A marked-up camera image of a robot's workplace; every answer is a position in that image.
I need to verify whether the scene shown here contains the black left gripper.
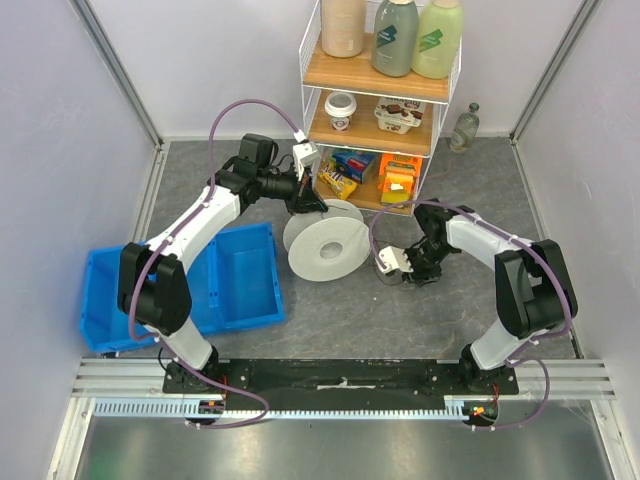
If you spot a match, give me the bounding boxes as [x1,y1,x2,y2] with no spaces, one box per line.
[257,161,328,217]

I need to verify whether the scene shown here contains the grey plastic cable spool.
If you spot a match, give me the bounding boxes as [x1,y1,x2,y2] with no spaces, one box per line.
[283,199,371,282]

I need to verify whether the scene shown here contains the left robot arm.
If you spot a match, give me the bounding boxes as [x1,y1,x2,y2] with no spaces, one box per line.
[117,132,328,393]

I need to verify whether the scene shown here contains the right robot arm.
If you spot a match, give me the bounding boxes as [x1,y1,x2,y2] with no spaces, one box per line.
[403,202,578,394]

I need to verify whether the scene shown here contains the yellow candy bag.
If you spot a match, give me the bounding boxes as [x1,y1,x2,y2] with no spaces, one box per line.
[318,165,357,200]

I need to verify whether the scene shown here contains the blue snack box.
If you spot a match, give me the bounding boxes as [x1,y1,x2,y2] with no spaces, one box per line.
[329,149,377,184]

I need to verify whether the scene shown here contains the orange snack box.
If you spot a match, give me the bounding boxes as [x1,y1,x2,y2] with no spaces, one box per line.
[378,153,423,206]

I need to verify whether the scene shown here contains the white yogurt cup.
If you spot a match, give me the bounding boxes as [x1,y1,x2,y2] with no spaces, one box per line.
[324,91,357,131]

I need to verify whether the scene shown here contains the blue plastic compartment bin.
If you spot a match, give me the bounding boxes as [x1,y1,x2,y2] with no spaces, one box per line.
[79,223,285,354]

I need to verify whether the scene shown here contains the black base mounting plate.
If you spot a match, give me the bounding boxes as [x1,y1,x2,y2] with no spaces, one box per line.
[162,357,521,411]

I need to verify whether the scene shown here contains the chocolate dessert tub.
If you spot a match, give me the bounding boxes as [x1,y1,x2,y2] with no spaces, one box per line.
[374,97,427,135]

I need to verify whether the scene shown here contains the clear glass bottle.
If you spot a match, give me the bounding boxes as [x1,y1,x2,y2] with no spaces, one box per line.
[449,102,480,153]

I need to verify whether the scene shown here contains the grey green bottle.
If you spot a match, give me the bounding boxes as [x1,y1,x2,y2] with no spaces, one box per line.
[371,0,419,78]

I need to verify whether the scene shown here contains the beige bottle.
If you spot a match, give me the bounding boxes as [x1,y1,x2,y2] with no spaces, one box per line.
[321,0,366,58]

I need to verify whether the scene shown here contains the light green bottle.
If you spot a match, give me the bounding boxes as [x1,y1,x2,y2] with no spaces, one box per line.
[411,0,464,79]

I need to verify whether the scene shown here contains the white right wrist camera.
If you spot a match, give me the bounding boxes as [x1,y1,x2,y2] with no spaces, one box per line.
[376,246,413,274]

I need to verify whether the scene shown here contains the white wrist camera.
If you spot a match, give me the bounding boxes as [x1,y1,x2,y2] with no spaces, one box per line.
[292,130,321,182]
[376,246,413,274]

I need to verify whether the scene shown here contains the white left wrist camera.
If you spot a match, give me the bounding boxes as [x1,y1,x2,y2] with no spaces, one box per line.
[292,130,321,182]

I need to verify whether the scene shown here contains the white wire shelf rack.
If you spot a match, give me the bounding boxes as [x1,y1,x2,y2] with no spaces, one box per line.
[299,1,462,199]

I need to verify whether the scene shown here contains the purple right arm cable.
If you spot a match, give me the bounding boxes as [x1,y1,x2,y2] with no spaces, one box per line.
[368,200,572,431]

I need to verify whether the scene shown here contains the grey slotted cable duct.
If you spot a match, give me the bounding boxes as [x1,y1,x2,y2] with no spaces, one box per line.
[93,398,469,421]

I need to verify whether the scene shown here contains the right aluminium frame post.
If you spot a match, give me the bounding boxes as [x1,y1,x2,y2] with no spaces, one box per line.
[509,0,602,145]

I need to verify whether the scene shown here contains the aluminium frame post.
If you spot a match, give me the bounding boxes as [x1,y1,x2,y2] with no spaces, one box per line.
[509,0,602,145]
[69,0,165,149]

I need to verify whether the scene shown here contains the left aluminium frame post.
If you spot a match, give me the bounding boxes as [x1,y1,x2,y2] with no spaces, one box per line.
[69,0,165,149]

